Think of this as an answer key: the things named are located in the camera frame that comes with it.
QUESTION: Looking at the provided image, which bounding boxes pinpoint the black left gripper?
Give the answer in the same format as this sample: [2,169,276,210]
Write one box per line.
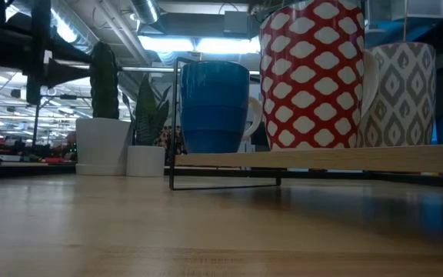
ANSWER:
[21,45,92,92]

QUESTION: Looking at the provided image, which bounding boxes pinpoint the blue ceramic mug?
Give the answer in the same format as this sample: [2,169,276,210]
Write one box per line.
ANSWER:
[179,60,264,155]

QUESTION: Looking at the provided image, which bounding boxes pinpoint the grey and white patterned mug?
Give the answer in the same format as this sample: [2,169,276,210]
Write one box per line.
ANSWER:
[358,41,437,149]

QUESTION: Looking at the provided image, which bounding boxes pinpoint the cactus in white faceted pot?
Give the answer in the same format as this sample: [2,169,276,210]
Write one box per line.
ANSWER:
[75,41,134,177]

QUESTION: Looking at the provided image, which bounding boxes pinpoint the horizontal metal pipe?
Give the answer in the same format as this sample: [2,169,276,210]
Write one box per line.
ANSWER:
[118,65,184,74]

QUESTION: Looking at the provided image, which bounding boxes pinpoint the snake plant in white pot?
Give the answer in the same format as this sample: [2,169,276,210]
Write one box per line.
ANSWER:
[122,75,172,178]

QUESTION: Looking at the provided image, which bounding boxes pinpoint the ceiling light fixture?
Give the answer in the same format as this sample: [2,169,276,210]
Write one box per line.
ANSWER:
[138,35,261,55]

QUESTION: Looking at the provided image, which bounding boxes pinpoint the grey ceiling box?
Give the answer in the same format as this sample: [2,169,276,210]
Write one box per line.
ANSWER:
[222,10,251,36]

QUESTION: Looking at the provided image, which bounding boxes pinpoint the red mug with white pattern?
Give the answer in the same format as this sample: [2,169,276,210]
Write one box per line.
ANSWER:
[258,0,380,152]

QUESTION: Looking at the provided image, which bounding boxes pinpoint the silver ceiling duct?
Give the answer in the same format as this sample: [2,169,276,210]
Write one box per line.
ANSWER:
[130,0,160,25]

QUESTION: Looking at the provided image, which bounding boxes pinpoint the black aluminium table frame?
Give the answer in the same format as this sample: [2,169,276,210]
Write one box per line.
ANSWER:
[0,161,443,190]

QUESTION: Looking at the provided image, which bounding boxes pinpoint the wooden shelf with wire frame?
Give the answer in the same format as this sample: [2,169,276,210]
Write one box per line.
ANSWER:
[168,56,443,192]

